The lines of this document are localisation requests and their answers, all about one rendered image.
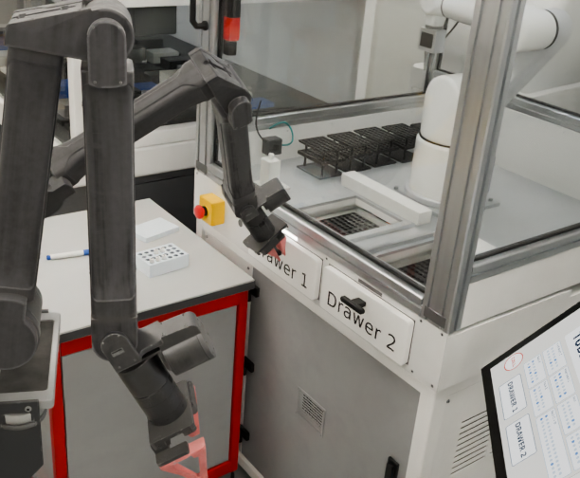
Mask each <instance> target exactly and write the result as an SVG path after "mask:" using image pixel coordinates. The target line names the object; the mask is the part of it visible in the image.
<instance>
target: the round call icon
mask: <svg viewBox="0 0 580 478"><path fill-rule="evenodd" d="M524 362H525V358H524V355H523V351H522V348H521V349H520V350H518V351H517V352H515V353H514V354H513V355H512V356H510V357H509V358H507V359H505V360H504V361H503V362H502V364H503V369H504V375H507V374H508V373H510V372H511V371H513V370H514V369H516V368H517V367H518V366H519V365H521V364H522V363H524Z"/></svg>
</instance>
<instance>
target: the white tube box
mask: <svg viewBox="0 0 580 478"><path fill-rule="evenodd" d="M156 248H157V249H158V254H154V249H156ZM156 248H150V249H146V250H142V251H140V252H136V268H137V269H138V270H140V271H141V272H142V273H144V274H145V275H146V276H148V277H149V278H153V277H155V276H158V275H162V274H165V273H168V272H171V271H175V270H177V269H180V268H183V267H188V266H189V254H188V253H187V252H186V251H184V250H183V249H181V248H179V247H178V246H176V245H175V244H173V243H169V244H166V245H163V246H159V247H156ZM160 248H164V249H165V251H164V252H163V253H161V252H160ZM162 254H166V255H167V258H166V260H162ZM156 256H160V262H156V261H155V257H156ZM150 258H154V263H153V264H150Z"/></svg>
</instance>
